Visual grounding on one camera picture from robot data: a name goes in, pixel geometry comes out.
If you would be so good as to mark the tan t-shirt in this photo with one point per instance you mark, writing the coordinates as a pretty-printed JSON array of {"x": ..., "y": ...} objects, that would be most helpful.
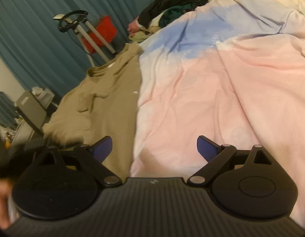
[{"x": 105, "y": 103}]

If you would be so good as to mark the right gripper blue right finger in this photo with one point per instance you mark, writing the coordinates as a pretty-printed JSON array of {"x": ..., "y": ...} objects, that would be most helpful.
[{"x": 218, "y": 161}]

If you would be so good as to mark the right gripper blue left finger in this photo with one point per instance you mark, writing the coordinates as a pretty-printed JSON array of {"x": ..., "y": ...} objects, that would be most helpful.
[{"x": 91, "y": 159}]

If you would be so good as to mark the wavy mirror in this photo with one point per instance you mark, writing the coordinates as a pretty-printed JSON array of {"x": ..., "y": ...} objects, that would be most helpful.
[{"x": 8, "y": 114}]

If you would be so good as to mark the garment steamer stand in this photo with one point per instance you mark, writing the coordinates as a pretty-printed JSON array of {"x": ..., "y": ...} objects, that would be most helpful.
[{"x": 73, "y": 21}]

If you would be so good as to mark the black and beige chair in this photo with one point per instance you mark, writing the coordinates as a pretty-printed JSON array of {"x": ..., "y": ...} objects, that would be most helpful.
[{"x": 32, "y": 111}]

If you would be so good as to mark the pastel tie-dye duvet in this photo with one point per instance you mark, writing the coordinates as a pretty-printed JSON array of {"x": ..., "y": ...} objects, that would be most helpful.
[{"x": 233, "y": 71}]

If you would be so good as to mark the pile of clothes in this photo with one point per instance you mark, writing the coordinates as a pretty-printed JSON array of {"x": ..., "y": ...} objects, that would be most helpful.
[{"x": 158, "y": 15}]

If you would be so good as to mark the person left hand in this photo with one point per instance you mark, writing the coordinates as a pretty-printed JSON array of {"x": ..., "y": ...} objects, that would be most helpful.
[{"x": 6, "y": 186}]

